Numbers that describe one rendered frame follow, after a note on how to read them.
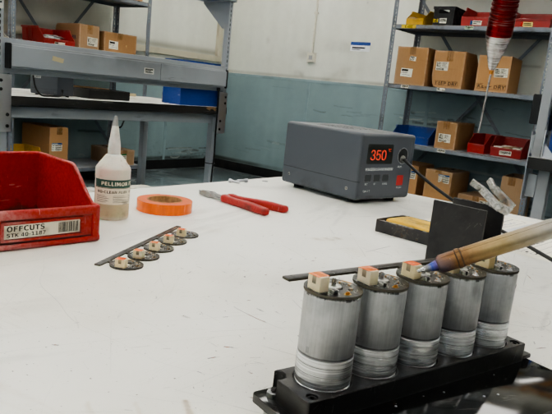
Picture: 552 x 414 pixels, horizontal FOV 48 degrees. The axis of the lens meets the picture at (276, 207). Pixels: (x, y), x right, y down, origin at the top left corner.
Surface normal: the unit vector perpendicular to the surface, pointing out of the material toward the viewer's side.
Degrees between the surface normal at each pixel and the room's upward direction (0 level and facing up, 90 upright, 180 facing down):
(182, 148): 90
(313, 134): 90
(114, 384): 0
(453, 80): 89
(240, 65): 90
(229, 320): 0
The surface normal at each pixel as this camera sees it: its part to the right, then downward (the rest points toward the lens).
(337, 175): -0.76, 0.05
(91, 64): 0.78, 0.19
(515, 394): 0.10, -0.98
